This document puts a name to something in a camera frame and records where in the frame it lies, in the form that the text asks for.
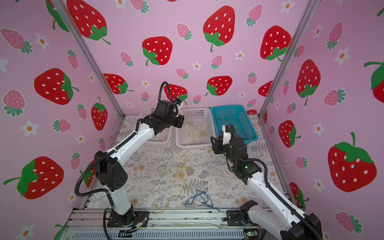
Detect blue cable bundle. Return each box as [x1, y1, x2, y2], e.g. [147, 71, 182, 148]
[184, 186, 222, 212]

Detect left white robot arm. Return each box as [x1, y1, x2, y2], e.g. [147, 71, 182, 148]
[74, 82, 184, 226]

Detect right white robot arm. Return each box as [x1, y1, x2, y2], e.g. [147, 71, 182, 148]
[211, 137, 322, 240]

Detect middle white plastic basket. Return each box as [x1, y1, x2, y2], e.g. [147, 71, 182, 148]
[176, 108, 216, 150]

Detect white plastic basket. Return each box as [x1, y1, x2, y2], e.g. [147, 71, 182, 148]
[176, 108, 216, 150]
[129, 106, 172, 146]

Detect left white plastic basket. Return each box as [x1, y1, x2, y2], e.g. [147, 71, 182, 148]
[129, 106, 172, 146]

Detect teal plastic basket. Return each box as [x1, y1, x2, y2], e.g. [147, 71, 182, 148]
[211, 105, 259, 145]

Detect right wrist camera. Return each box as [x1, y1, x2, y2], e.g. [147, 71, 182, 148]
[222, 125, 232, 145]

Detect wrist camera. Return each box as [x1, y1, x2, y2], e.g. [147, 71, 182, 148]
[222, 125, 232, 145]
[175, 99, 184, 110]

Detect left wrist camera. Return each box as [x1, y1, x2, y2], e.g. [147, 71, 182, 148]
[175, 99, 184, 110]

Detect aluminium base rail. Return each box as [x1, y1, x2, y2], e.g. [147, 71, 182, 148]
[59, 208, 310, 240]

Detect left aluminium corner post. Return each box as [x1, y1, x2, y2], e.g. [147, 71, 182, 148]
[52, 0, 125, 119]

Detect aluminium corner post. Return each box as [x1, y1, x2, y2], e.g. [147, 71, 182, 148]
[258, 0, 320, 118]
[52, 0, 125, 119]

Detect right aluminium corner post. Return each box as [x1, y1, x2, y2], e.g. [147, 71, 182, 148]
[258, 0, 320, 118]

